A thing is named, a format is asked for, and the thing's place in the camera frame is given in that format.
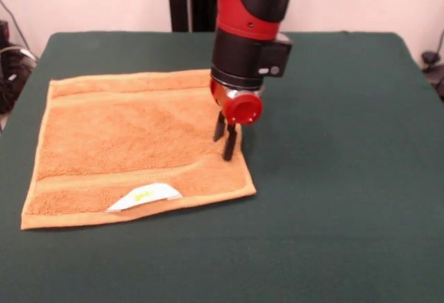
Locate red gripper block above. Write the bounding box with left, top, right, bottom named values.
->
left=209, top=79, right=264, bottom=162

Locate orange terry towel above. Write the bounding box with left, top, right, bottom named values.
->
left=20, top=69, right=257, bottom=231

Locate dark green table cloth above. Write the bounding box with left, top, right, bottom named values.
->
left=0, top=31, right=444, bottom=303

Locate black stand foot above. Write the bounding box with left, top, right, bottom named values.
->
left=0, top=42, right=38, bottom=114
left=420, top=50, right=444, bottom=101

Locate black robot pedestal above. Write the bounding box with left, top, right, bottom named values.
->
left=160, top=0, right=220, bottom=33

